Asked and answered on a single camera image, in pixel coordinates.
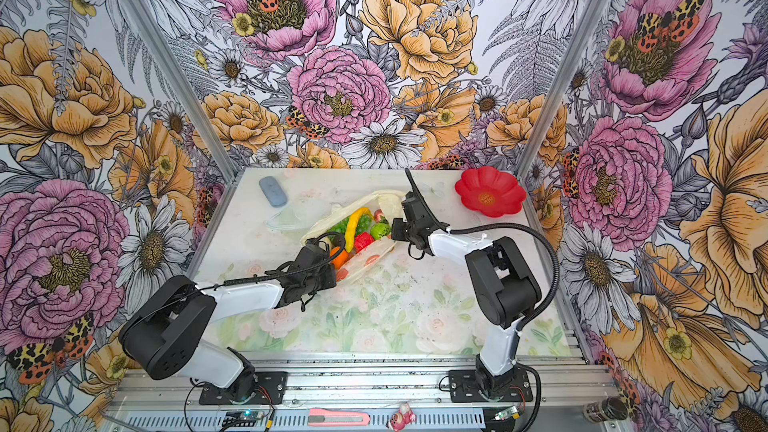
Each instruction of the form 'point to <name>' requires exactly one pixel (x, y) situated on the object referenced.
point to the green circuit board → (240, 419)
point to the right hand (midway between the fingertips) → (397, 235)
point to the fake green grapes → (363, 225)
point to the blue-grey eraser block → (273, 191)
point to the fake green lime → (379, 231)
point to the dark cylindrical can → (606, 409)
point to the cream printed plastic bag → (389, 202)
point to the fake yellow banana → (350, 231)
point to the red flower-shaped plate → (490, 192)
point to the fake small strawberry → (378, 213)
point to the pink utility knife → (323, 417)
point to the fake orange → (339, 259)
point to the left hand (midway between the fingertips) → (332, 281)
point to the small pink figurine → (404, 416)
